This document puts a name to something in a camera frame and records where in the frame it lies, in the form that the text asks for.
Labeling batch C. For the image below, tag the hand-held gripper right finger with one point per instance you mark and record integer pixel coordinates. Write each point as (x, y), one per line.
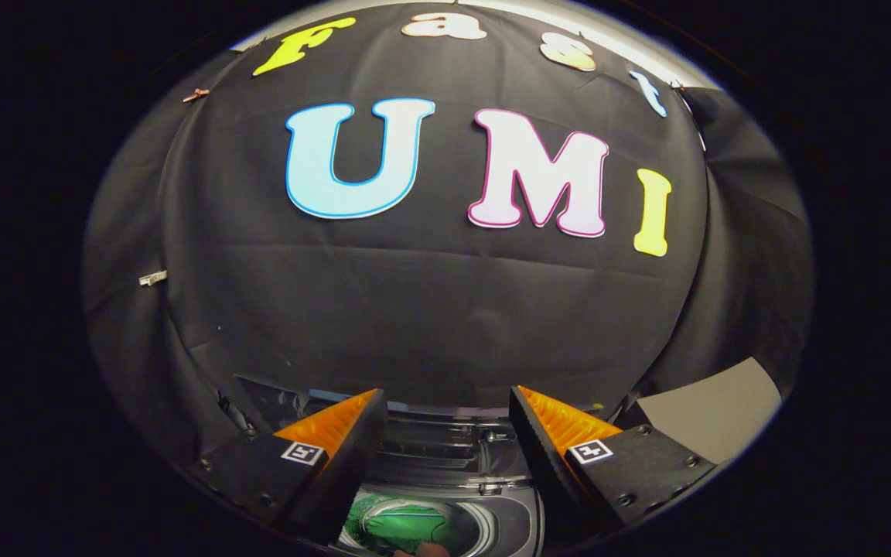
(558, 480)

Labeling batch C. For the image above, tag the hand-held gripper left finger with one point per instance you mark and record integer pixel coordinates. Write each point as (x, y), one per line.
(337, 495)

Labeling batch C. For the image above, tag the grey washing machine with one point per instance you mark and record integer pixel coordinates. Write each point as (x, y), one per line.
(511, 520)

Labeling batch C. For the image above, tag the green polo shirt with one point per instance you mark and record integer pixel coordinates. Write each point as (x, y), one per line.
(407, 524)

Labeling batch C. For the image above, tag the grey cabinet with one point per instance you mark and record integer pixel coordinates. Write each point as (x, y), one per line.
(712, 414)

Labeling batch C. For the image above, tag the black backdrop cloth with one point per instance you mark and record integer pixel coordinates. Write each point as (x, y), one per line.
(414, 309)

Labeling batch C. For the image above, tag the silver cloth clip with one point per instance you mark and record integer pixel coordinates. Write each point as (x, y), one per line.
(153, 278)

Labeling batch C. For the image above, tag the copper cloth clip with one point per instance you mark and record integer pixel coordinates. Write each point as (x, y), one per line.
(196, 95)

